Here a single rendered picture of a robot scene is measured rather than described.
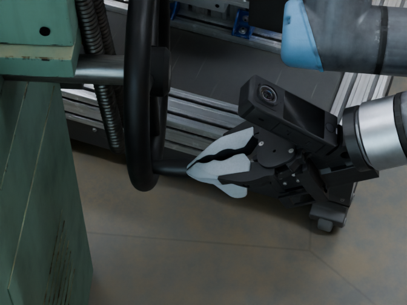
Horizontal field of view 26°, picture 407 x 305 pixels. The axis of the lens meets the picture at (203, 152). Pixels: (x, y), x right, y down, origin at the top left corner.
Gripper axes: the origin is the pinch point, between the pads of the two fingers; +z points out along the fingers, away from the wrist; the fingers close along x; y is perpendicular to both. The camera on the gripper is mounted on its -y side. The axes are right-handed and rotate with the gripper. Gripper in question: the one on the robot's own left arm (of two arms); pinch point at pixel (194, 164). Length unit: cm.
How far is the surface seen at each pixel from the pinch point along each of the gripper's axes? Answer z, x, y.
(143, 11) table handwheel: -3.0, 6.9, -17.9
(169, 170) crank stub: 3.5, 0.2, 0.3
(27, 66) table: 13.2, 5.8, -16.6
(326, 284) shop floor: 17, 30, 80
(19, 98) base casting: 23.6, 11.9, -7.2
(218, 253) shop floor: 37, 35, 69
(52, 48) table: 10.3, 7.8, -16.4
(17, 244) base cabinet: 29.2, -2.2, 4.8
